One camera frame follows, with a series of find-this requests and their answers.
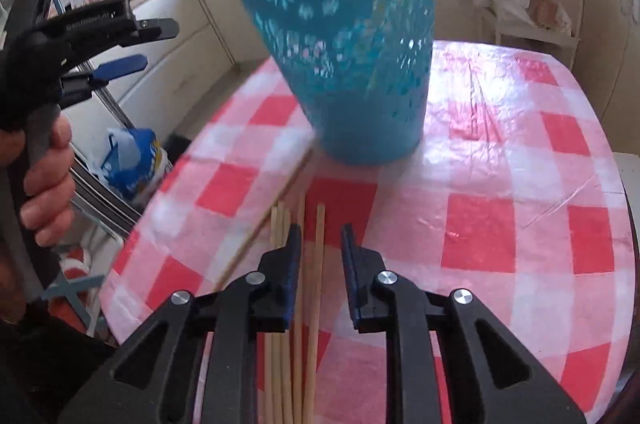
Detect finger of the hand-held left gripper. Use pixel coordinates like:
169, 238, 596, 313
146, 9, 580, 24
60, 56, 148, 107
127, 18, 180, 42

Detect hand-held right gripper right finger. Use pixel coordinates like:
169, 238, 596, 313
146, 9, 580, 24
341, 224, 586, 424

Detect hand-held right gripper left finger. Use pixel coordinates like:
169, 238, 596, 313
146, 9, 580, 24
62, 224, 304, 424

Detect blue perforated plastic basket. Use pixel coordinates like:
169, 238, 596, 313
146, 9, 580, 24
234, 0, 435, 166

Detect person's left hand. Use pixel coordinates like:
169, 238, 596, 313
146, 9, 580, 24
20, 116, 76, 247

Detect cream kitchen base cabinets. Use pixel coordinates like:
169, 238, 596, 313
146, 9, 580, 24
60, 0, 481, 165

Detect blue white plastic bag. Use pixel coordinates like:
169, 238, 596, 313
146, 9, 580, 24
92, 128, 171, 205

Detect red white checked tablecloth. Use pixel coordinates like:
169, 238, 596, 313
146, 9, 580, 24
100, 38, 636, 424

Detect grey crossed stand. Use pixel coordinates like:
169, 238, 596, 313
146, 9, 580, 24
44, 274, 107, 341

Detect dark clothing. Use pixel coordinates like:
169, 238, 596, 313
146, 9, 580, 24
0, 316, 118, 424

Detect clear bag with food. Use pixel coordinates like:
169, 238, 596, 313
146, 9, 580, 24
529, 0, 573, 35

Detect cream tall cabinet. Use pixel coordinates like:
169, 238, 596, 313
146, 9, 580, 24
580, 0, 640, 155

